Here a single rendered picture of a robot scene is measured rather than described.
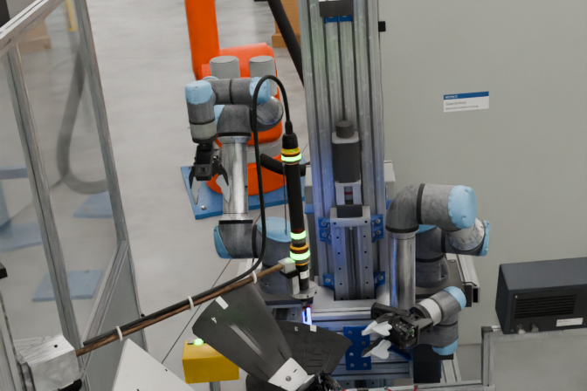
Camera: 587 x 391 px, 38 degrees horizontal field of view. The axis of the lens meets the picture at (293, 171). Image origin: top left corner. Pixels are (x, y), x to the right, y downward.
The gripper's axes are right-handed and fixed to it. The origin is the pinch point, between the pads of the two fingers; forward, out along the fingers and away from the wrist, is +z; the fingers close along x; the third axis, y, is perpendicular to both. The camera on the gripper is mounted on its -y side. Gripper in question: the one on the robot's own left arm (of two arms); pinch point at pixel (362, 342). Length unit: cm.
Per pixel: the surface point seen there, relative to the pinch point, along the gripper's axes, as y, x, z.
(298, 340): -11.4, -0.4, 13.3
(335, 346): -4.6, 1.3, 5.8
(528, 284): 17, -7, -47
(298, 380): 6.9, -7.3, 27.9
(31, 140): -77, -49, 53
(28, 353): -4, -39, 86
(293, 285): 2.2, -31.0, 24.9
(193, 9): -355, 21, -170
